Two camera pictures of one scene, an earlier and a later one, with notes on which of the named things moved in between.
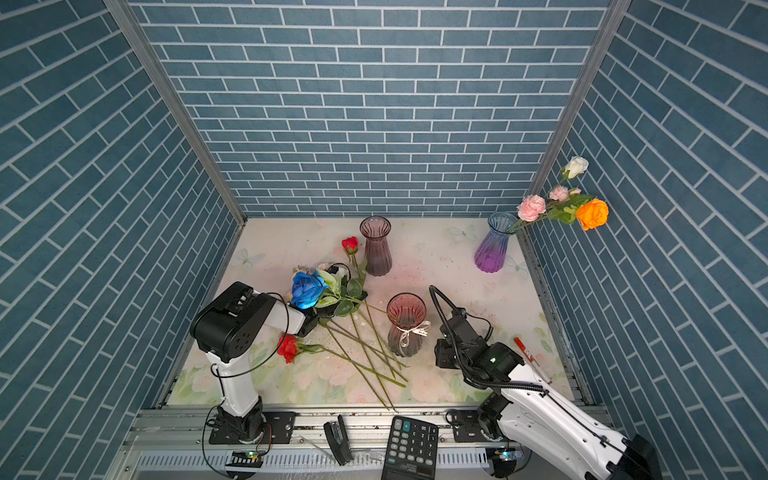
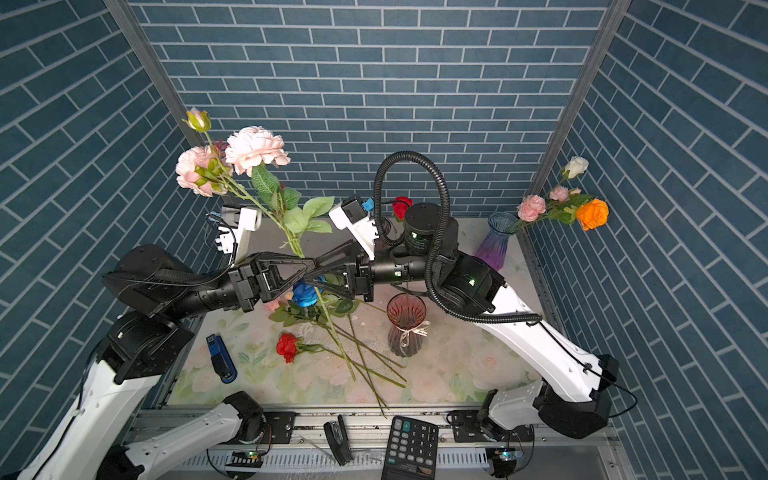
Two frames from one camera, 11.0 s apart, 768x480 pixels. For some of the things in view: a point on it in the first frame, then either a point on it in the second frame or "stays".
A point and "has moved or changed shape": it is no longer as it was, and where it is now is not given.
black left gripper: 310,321 -> 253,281
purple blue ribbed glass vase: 491,254 stays
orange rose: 592,213 stays
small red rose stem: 350,244 has moved or changed shape
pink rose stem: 562,206 stays
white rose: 577,165 stays
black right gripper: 440,352 -> 360,275
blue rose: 307,289 stays
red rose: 288,348 stays
